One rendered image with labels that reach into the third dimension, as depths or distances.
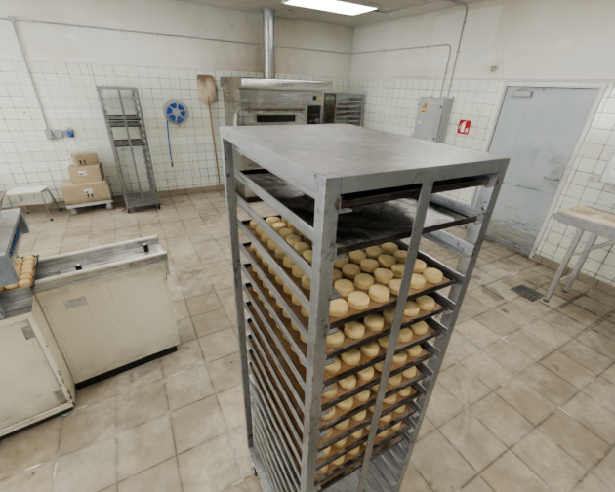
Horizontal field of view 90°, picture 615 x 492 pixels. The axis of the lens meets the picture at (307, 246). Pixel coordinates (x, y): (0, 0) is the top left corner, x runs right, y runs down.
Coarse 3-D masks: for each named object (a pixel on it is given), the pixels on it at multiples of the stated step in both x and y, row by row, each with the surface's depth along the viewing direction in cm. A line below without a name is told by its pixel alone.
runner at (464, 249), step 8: (432, 232) 87; (440, 232) 85; (432, 240) 85; (440, 240) 85; (448, 240) 83; (456, 240) 81; (448, 248) 81; (456, 248) 81; (464, 248) 79; (472, 248) 77; (464, 256) 78
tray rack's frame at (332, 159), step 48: (240, 144) 81; (288, 144) 72; (336, 144) 75; (384, 144) 78; (432, 144) 80; (336, 192) 50; (480, 192) 73; (480, 240) 77; (384, 384) 87; (432, 384) 101
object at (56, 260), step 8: (128, 240) 223; (136, 240) 224; (144, 240) 228; (152, 240) 231; (96, 248) 212; (104, 248) 214; (112, 248) 217; (120, 248) 220; (128, 248) 223; (56, 256) 200; (64, 256) 203; (72, 256) 205; (80, 256) 208; (88, 256) 210; (96, 256) 213; (40, 264) 197; (48, 264) 199; (56, 264) 202
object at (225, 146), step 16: (224, 144) 97; (224, 160) 99; (224, 176) 103; (240, 272) 120; (240, 288) 123; (240, 304) 126; (240, 320) 130; (240, 336) 134; (240, 352) 138; (240, 368) 145
